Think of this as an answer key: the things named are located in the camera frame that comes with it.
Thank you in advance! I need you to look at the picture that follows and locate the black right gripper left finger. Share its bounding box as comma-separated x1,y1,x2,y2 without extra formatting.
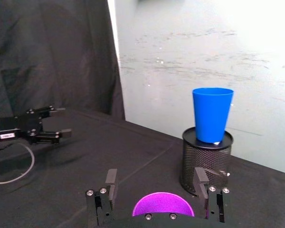
85,168,119,226

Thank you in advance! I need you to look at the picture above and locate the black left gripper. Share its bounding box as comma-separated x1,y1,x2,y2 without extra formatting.
0,105,72,146

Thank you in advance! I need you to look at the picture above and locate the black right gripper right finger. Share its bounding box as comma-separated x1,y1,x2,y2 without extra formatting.
194,167,231,224

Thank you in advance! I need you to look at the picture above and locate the black mesh cylinder holder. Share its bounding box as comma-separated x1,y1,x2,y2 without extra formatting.
180,126,234,197

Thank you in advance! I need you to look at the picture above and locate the purple round disc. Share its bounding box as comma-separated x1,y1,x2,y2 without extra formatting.
132,191,195,217

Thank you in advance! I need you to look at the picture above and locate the black table cloth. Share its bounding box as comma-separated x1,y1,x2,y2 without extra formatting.
0,108,285,228

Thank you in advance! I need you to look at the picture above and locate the black hanging cloth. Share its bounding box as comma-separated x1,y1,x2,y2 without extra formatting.
0,0,126,121

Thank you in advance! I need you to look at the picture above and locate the blue plastic cup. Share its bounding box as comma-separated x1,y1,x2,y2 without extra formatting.
192,87,235,144

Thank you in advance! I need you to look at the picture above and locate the thin grey cable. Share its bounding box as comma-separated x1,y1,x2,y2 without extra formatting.
0,140,36,185

